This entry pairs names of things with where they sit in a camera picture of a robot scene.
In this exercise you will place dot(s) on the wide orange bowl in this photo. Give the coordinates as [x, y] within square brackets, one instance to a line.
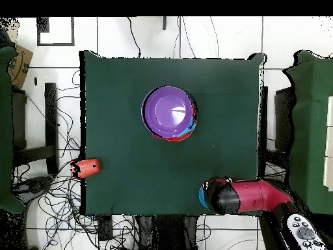
[179, 138]

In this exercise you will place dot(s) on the blue cup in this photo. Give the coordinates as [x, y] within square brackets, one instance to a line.
[190, 130]

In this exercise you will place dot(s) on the purple bowl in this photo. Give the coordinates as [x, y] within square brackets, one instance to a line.
[166, 112]

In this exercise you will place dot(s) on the blue bowl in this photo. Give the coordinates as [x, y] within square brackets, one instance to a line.
[201, 199]

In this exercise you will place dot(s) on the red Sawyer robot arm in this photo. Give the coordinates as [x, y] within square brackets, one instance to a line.
[255, 195]

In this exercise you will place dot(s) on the dark green tablecloth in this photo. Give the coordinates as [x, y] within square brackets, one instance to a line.
[130, 169]

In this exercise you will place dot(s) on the orange cup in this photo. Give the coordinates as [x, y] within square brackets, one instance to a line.
[87, 168]

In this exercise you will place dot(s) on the black power strip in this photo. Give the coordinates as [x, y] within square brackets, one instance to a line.
[105, 229]

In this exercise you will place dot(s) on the black chair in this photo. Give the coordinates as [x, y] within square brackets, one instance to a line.
[283, 117]

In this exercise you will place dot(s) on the black caster base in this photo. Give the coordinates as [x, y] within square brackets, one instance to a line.
[36, 185]

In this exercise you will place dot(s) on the green cloth side table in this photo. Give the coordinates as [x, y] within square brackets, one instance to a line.
[309, 130]
[5, 130]

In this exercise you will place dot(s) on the cardboard box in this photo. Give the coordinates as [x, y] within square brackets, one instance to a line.
[20, 67]

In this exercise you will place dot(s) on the white boxes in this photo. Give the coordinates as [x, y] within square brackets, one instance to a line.
[330, 140]

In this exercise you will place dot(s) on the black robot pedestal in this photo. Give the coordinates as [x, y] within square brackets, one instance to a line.
[166, 234]

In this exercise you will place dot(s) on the black post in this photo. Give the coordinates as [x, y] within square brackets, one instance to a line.
[164, 23]

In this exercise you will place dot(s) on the black metal leg frame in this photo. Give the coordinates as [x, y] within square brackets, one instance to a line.
[51, 117]

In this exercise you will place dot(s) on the black square floor frame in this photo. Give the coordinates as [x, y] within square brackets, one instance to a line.
[56, 45]

